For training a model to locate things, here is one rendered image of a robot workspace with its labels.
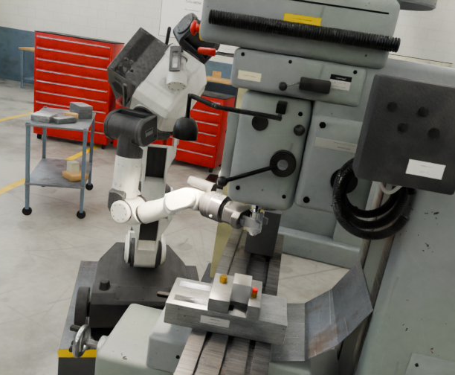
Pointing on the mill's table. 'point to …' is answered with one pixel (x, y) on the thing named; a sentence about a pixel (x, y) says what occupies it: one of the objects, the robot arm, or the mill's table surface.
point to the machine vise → (265, 333)
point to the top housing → (290, 45)
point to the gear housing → (350, 76)
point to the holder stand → (266, 248)
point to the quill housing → (255, 125)
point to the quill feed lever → (279, 159)
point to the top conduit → (328, 34)
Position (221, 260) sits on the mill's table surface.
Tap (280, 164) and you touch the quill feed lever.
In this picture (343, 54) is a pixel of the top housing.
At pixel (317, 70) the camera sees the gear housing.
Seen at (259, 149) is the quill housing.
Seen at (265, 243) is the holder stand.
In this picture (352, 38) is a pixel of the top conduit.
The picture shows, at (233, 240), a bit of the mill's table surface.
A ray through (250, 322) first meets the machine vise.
